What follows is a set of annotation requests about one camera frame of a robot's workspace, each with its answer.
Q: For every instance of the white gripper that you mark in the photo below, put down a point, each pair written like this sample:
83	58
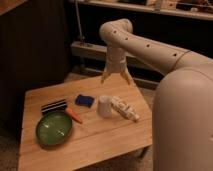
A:
116	63

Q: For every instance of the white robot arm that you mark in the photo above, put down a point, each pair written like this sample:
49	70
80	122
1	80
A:
182	114

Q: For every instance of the white paper cup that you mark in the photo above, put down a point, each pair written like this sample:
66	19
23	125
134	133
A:
104	106

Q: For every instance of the blue sponge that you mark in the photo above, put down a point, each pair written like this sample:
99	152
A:
84	100

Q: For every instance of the metal vertical pole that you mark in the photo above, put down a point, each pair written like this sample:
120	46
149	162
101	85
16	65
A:
81	37

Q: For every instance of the orange toy carrot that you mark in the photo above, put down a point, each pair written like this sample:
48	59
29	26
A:
75	116

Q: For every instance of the black white striped block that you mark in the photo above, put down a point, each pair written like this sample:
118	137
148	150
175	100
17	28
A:
57	105

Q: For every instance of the wooden table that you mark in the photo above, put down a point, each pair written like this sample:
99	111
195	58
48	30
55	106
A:
94	140

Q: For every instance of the green round plate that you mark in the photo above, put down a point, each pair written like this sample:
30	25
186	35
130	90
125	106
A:
53	128

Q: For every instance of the cluttered upper shelf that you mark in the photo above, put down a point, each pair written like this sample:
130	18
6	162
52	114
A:
195	9

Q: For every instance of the grey metal shelf rail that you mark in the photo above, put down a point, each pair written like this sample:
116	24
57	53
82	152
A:
98	52

